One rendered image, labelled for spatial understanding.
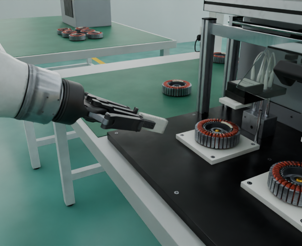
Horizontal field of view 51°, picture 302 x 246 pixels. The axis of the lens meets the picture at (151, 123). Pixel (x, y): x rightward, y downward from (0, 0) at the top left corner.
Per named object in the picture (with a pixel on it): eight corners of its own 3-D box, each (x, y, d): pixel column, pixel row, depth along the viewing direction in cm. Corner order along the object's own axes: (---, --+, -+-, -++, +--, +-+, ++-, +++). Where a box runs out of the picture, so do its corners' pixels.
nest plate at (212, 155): (211, 165, 73) (211, 160, 72) (175, 138, 85) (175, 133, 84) (259, 149, 79) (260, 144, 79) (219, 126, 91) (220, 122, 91)
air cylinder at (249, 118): (261, 138, 84) (264, 119, 82) (240, 128, 90) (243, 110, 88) (274, 134, 86) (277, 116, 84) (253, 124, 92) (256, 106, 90)
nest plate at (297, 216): (303, 233, 53) (305, 228, 53) (240, 186, 65) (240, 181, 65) (356, 205, 60) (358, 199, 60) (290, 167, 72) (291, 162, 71)
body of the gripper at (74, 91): (42, 110, 58) (89, 120, 63) (53, 129, 51) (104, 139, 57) (55, 71, 56) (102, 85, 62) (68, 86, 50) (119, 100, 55)
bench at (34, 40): (28, 174, 204) (6, 58, 173) (-2, 91, 351) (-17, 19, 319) (173, 136, 253) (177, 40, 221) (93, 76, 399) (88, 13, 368)
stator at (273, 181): (296, 215, 56) (300, 198, 54) (254, 180, 65) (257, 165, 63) (343, 200, 59) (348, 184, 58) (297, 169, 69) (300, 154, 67)
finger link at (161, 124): (140, 112, 63) (141, 113, 62) (166, 119, 67) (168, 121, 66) (134, 126, 64) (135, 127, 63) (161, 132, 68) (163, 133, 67)
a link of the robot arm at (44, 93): (15, 128, 48) (53, 134, 51) (33, 71, 46) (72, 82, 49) (8, 106, 55) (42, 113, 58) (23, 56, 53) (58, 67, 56)
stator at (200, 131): (213, 154, 74) (214, 140, 73) (185, 135, 83) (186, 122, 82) (248, 143, 79) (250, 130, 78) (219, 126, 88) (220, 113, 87)
